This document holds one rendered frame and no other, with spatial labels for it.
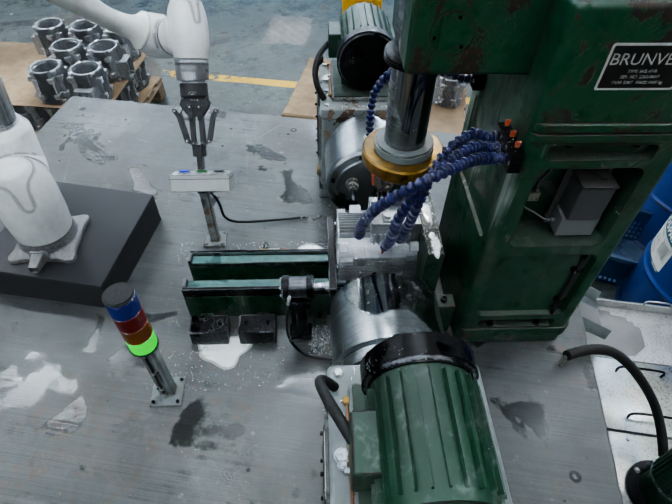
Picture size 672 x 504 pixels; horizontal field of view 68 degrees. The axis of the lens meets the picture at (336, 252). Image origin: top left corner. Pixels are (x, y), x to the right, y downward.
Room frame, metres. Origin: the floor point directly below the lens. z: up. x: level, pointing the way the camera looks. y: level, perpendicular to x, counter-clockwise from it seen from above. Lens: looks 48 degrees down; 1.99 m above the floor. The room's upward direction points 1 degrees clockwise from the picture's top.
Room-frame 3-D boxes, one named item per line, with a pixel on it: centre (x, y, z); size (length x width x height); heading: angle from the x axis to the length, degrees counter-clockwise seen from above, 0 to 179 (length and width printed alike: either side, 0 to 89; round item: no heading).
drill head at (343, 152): (1.25, -0.08, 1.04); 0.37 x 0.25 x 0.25; 3
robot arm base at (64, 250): (0.96, 0.84, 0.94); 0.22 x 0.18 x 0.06; 4
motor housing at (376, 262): (0.90, -0.10, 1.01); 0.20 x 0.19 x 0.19; 93
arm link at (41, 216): (0.99, 0.84, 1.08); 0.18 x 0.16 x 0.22; 34
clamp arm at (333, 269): (0.86, 0.01, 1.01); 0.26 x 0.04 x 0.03; 3
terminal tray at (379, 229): (0.90, -0.14, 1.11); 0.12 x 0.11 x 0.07; 93
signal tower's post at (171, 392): (0.57, 0.42, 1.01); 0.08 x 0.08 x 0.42; 3
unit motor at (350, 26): (1.53, -0.04, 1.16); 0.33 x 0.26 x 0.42; 3
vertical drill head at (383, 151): (0.90, -0.14, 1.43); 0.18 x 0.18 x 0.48
